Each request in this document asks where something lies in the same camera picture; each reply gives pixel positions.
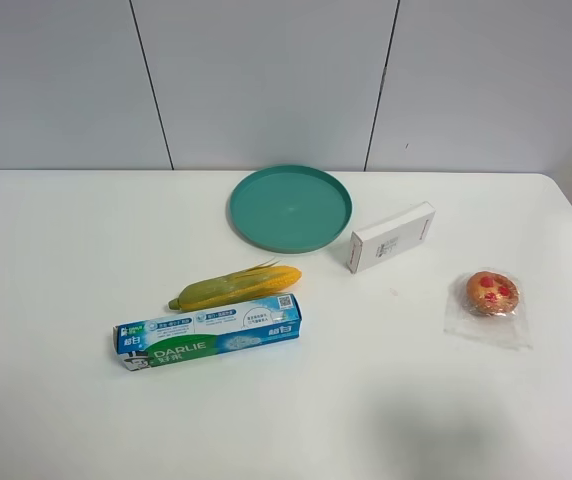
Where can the yellow green corn cob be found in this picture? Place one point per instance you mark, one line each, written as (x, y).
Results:
(248, 284)

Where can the blue green Darlie toothpaste box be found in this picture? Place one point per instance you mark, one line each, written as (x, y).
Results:
(209, 332)

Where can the teal round plate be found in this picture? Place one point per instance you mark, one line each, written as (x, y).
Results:
(290, 209)

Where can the fruit tart pastry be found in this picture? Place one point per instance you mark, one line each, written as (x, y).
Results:
(487, 307)

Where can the white cardboard box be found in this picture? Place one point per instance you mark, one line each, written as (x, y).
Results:
(387, 238)

